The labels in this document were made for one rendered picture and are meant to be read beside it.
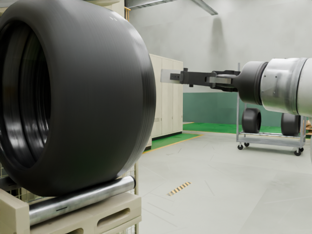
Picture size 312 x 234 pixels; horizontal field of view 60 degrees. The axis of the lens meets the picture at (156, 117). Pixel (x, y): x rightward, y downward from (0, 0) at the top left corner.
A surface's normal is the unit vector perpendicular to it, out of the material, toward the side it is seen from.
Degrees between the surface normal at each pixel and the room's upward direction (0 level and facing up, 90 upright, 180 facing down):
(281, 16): 90
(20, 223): 90
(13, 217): 90
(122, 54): 69
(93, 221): 90
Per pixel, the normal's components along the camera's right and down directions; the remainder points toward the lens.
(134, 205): 0.76, 0.04
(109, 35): 0.65, -0.47
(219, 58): -0.53, 0.06
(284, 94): -0.66, 0.32
